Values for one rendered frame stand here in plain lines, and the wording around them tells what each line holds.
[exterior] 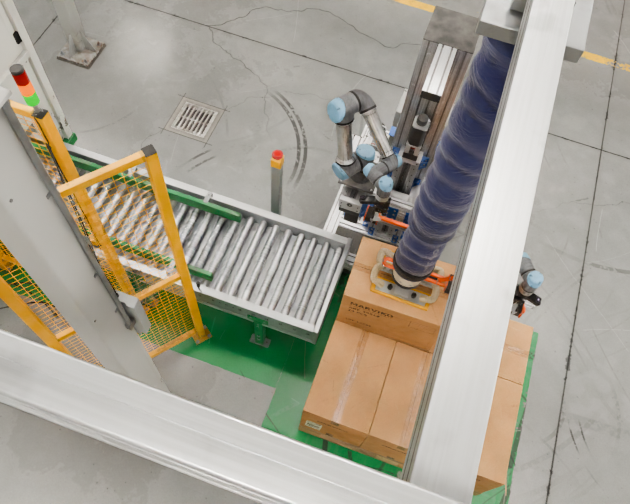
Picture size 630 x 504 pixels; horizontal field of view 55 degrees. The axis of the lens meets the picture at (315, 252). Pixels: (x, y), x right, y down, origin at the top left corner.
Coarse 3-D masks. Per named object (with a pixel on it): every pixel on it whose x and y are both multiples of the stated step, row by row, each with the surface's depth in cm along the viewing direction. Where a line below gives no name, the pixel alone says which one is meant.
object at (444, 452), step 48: (528, 0) 158; (528, 48) 140; (528, 96) 133; (528, 144) 127; (480, 192) 124; (528, 192) 121; (480, 240) 115; (480, 288) 110; (480, 336) 106; (432, 384) 103; (480, 384) 102; (432, 432) 97; (480, 432) 98; (432, 480) 94
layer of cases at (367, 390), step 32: (512, 320) 382; (352, 352) 365; (384, 352) 366; (416, 352) 367; (512, 352) 372; (320, 384) 354; (352, 384) 355; (384, 384) 357; (416, 384) 358; (512, 384) 362; (320, 416) 346; (352, 416) 347; (384, 416) 348; (416, 416) 349; (512, 416) 353; (384, 448) 358; (480, 480) 345
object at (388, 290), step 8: (384, 280) 341; (376, 288) 339; (384, 288) 339; (392, 288) 339; (392, 296) 338; (400, 296) 337; (408, 296) 338; (416, 296) 338; (408, 304) 337; (416, 304) 336; (424, 304) 336
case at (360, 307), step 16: (368, 240) 355; (368, 256) 350; (352, 272) 345; (368, 272) 346; (384, 272) 346; (448, 272) 349; (352, 288) 340; (368, 288) 341; (416, 288) 343; (352, 304) 346; (368, 304) 339; (384, 304) 337; (400, 304) 338; (432, 304) 339; (352, 320) 366; (368, 320) 358; (384, 320) 351; (400, 320) 344; (416, 320) 337; (432, 320) 335; (400, 336) 364; (416, 336) 356; (432, 336) 349
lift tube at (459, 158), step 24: (504, 48) 182; (480, 72) 193; (504, 72) 187; (480, 96) 199; (456, 120) 215; (480, 120) 206; (456, 144) 224; (480, 144) 215; (432, 168) 249; (456, 168) 232; (480, 168) 229; (432, 192) 252; (456, 192) 245; (408, 216) 288; (432, 216) 263; (456, 216) 261; (432, 240) 280
